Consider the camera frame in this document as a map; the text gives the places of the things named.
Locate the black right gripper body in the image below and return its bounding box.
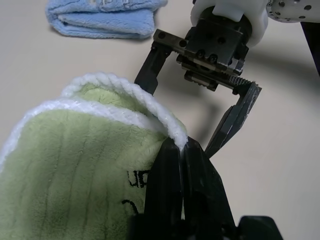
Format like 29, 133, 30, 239
151, 15, 257, 95

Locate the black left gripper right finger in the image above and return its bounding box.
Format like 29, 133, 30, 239
180, 136, 238, 226

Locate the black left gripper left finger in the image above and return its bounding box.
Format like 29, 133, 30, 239
143, 136, 185, 219

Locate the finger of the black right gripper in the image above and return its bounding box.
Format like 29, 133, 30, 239
204, 83, 263, 160
134, 47, 174, 98

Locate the green towel with white trim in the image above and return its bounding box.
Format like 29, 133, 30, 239
0, 72, 188, 240

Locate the folded light blue towel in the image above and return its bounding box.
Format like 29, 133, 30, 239
44, 0, 169, 40

